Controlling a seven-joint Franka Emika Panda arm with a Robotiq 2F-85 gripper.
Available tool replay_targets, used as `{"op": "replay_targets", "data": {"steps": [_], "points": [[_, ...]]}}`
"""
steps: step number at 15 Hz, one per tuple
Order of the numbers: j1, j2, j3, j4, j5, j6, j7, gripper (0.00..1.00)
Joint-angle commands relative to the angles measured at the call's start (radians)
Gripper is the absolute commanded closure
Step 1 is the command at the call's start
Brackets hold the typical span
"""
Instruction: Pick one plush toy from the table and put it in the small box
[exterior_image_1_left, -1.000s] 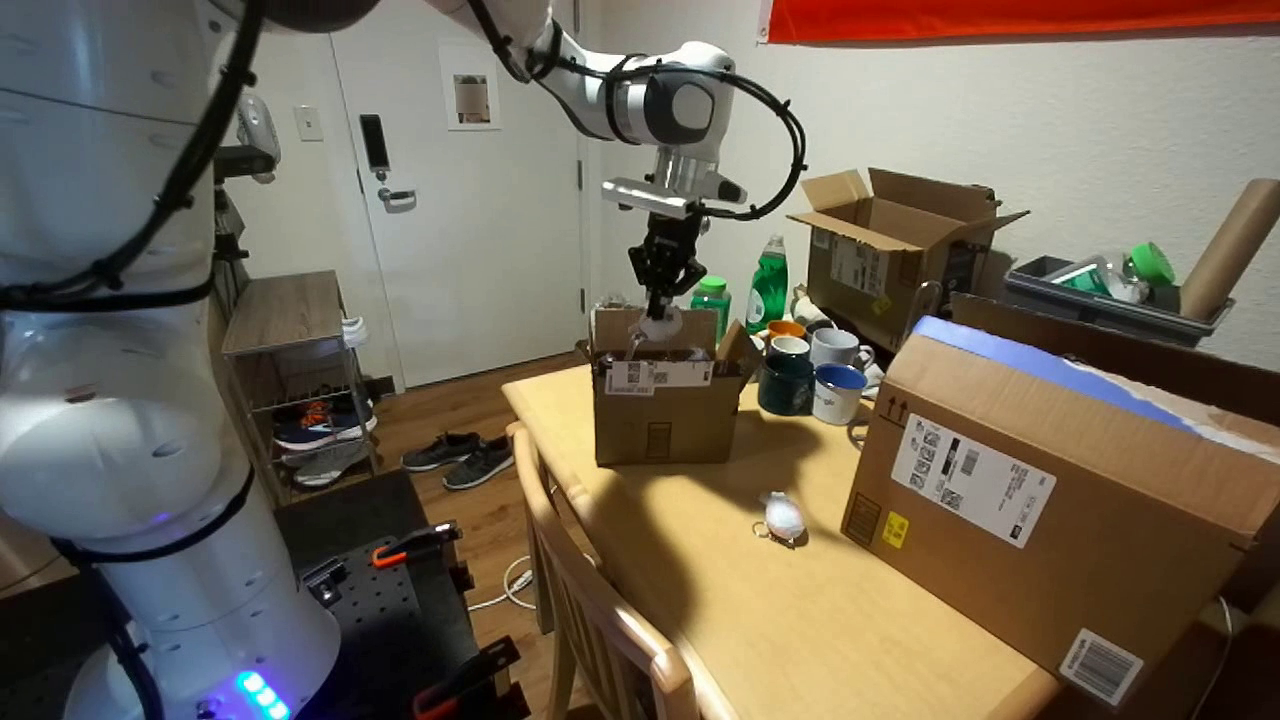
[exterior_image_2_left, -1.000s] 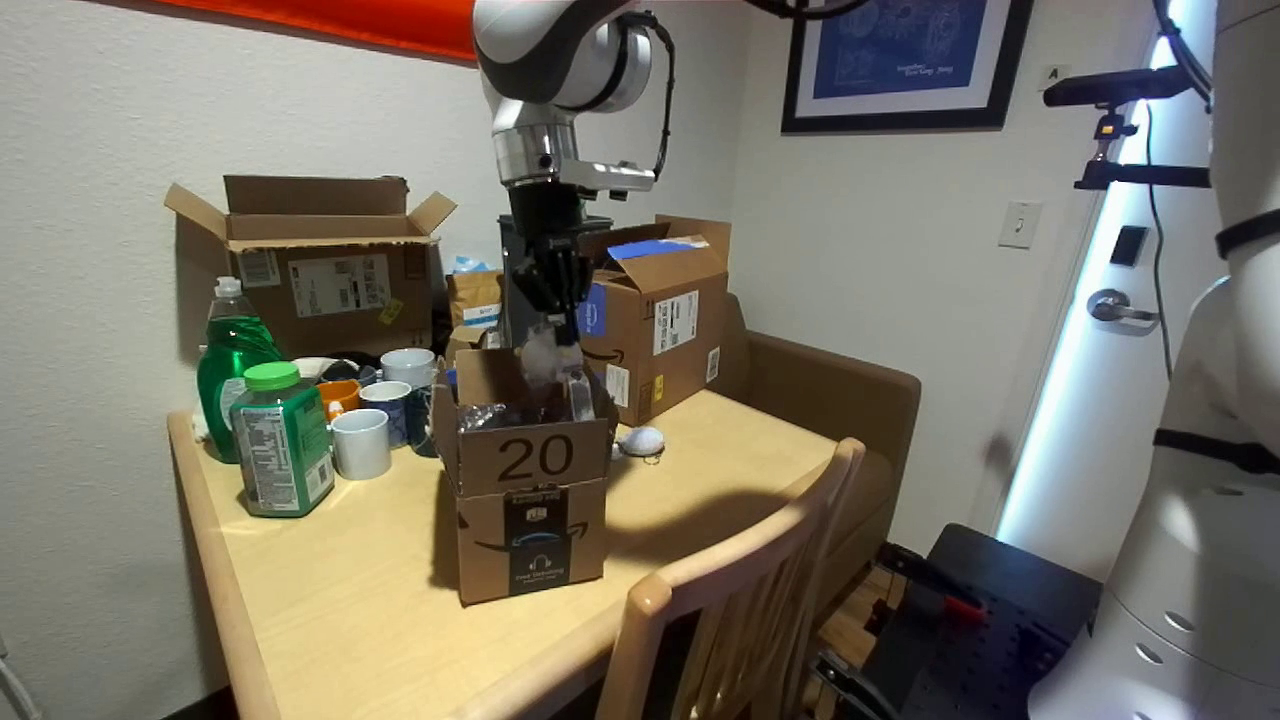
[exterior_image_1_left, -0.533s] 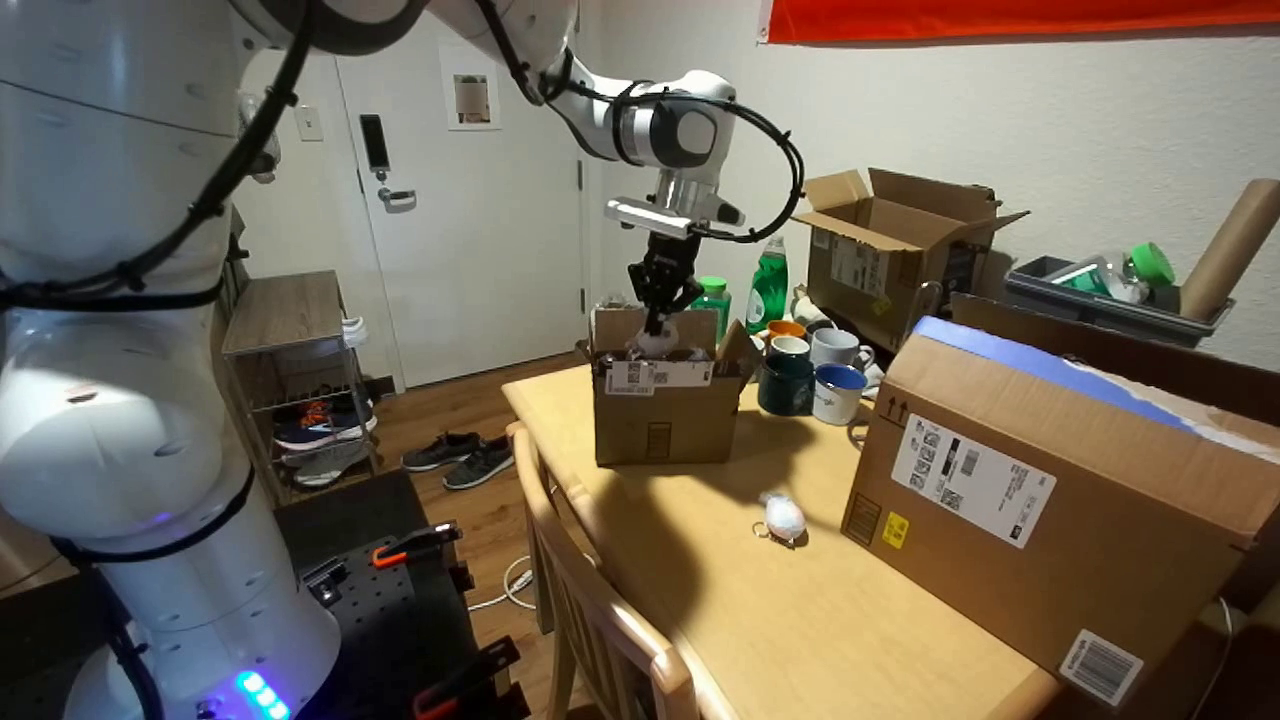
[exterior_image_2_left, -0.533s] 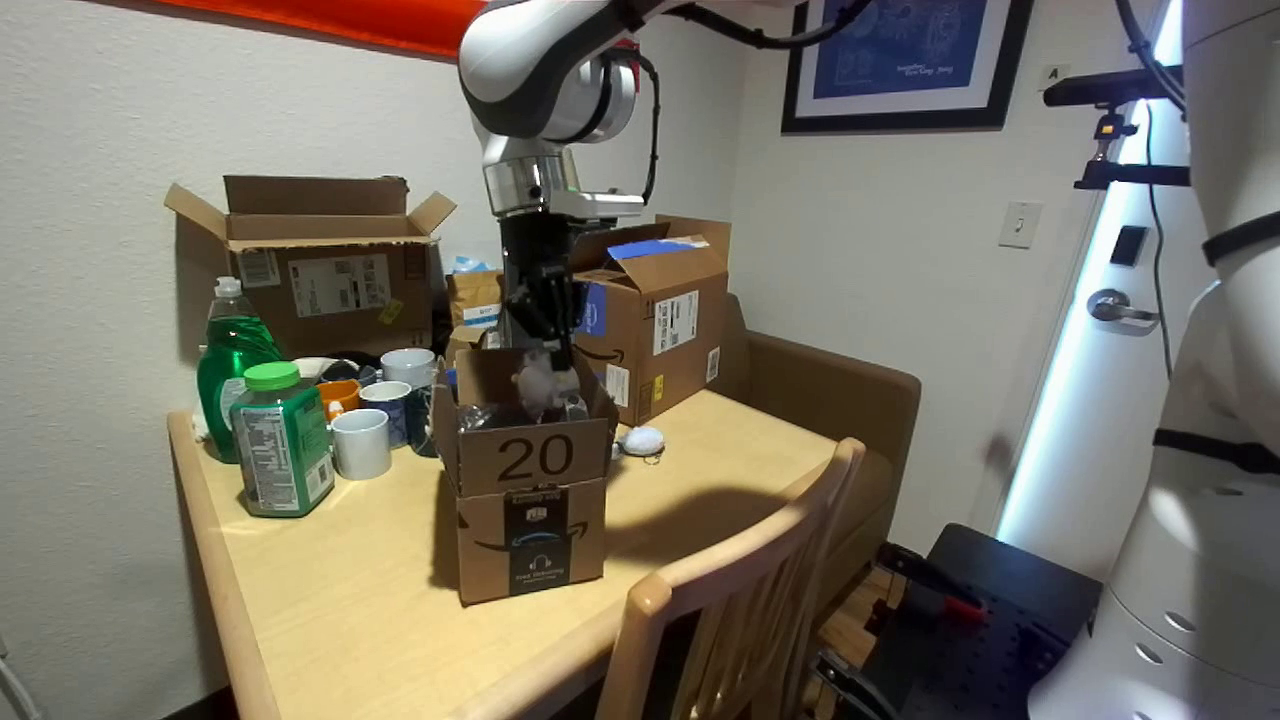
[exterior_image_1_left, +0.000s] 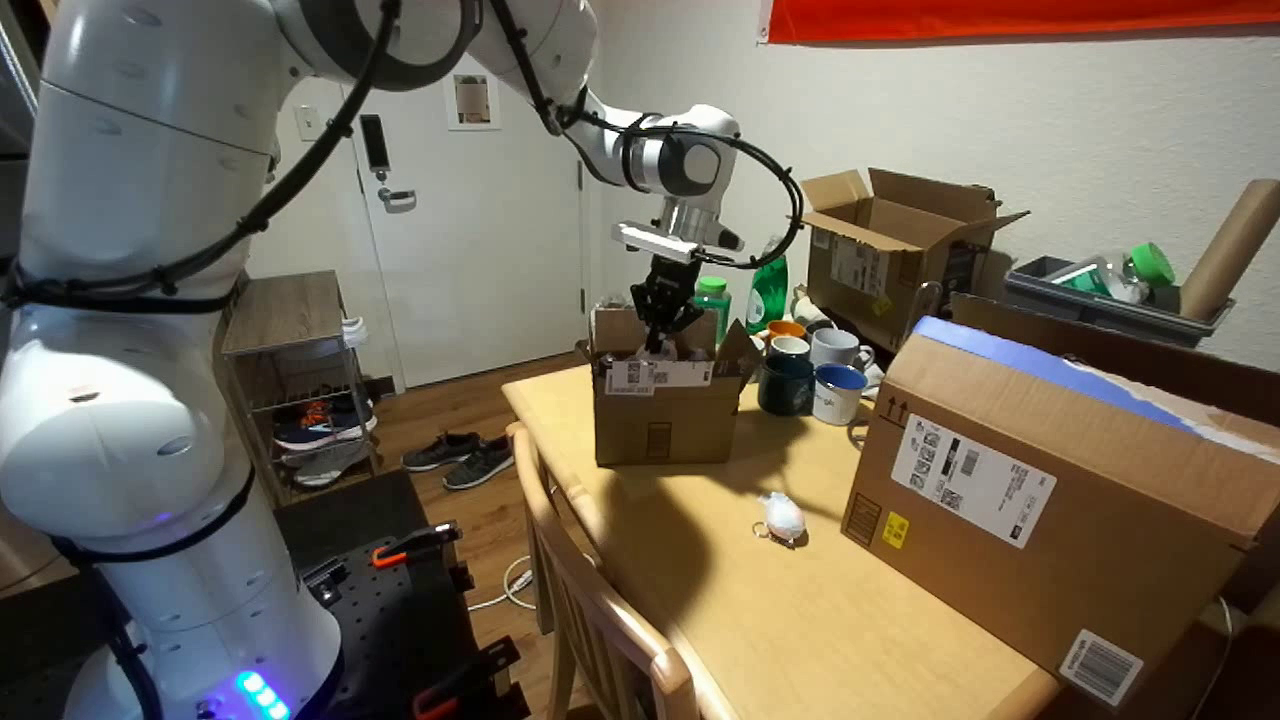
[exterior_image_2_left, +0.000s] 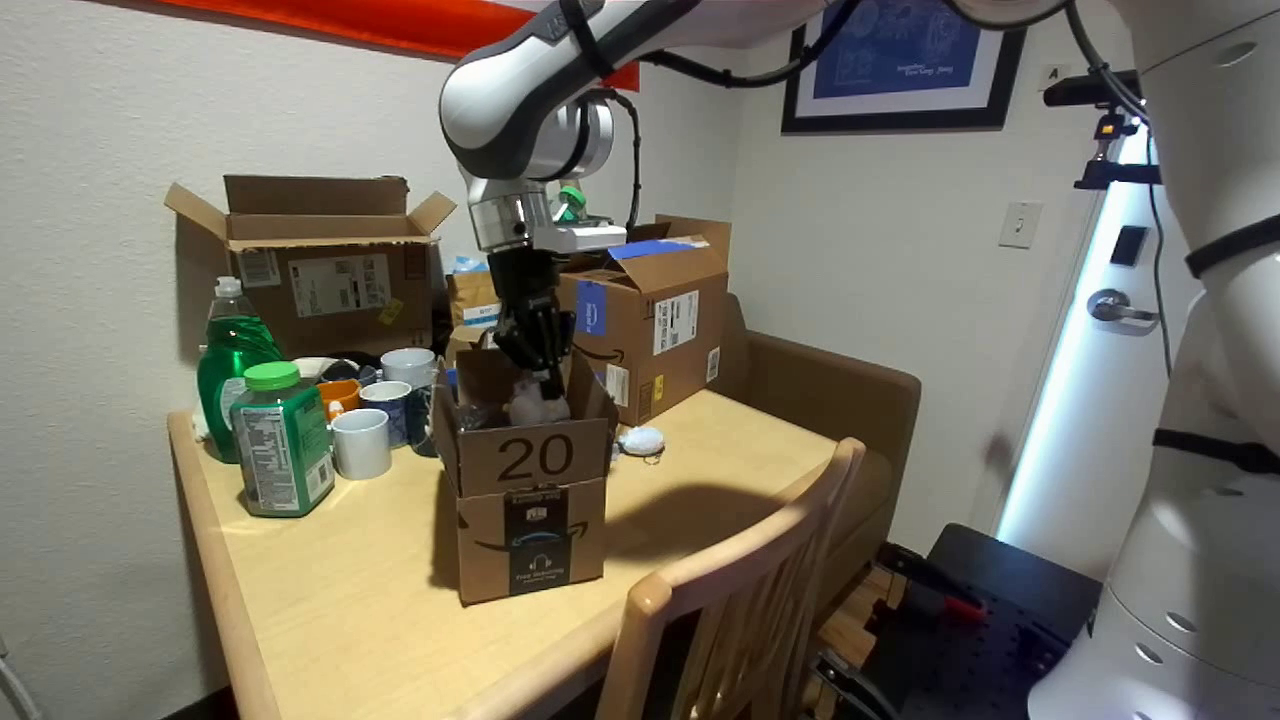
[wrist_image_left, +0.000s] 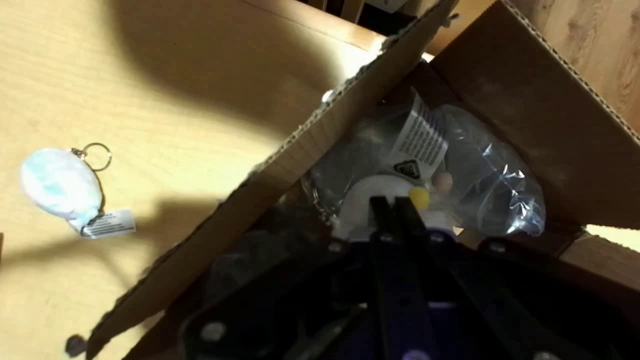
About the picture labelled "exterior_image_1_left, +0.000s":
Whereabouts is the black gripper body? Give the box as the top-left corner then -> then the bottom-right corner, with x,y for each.
637,194 -> 725,316

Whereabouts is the small cardboard box marked 20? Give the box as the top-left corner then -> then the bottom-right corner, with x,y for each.
590,300 -> 763,473

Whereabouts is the small white plush toy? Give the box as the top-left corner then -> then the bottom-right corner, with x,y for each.
757,489 -> 811,552

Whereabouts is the open brown cardboard box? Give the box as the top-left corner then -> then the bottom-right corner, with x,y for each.
802,164 -> 1034,352

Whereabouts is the large cardboard box blue tape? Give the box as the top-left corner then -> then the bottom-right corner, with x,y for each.
839,311 -> 1280,706

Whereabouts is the green lidded jar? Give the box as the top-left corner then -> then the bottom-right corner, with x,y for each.
694,271 -> 738,343

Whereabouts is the green dish soap bottle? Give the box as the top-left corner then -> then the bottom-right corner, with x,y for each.
743,252 -> 792,330

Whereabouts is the dark mug white rim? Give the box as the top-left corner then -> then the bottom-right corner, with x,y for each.
757,330 -> 818,419

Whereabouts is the plain white mug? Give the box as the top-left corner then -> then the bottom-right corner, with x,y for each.
807,320 -> 864,377

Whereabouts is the white door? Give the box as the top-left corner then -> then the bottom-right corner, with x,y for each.
352,65 -> 591,393

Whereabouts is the white mug blue band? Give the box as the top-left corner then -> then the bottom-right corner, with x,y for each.
811,361 -> 872,427

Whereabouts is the dark shoe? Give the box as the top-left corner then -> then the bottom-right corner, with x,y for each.
439,434 -> 520,494
400,427 -> 483,473

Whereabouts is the photo on door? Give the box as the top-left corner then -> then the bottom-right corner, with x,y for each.
447,71 -> 498,130

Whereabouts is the black door lock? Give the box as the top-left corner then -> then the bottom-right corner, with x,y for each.
355,112 -> 394,183

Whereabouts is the white sneaker on rack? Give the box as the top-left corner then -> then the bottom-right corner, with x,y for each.
271,394 -> 377,459

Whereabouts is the wooden shoe rack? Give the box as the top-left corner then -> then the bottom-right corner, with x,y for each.
218,269 -> 385,505

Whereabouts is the black trash bin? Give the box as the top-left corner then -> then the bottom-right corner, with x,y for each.
949,248 -> 1225,393

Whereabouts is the black robot cart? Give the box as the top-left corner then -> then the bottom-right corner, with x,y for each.
271,473 -> 534,720

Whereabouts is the green plastic item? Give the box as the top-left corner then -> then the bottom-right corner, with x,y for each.
1125,234 -> 1185,293

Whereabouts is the cardboard tube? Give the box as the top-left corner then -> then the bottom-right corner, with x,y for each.
1176,174 -> 1280,324

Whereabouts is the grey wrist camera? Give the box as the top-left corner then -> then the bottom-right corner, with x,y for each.
614,220 -> 743,269

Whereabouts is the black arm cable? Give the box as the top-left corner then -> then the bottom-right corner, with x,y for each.
132,0 -> 811,293

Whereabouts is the white floor cable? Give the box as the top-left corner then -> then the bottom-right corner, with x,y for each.
464,552 -> 540,616

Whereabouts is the orange handled clamp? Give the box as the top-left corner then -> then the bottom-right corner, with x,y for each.
367,521 -> 464,577

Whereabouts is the red wall banner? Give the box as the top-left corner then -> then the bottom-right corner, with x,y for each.
763,0 -> 1280,49

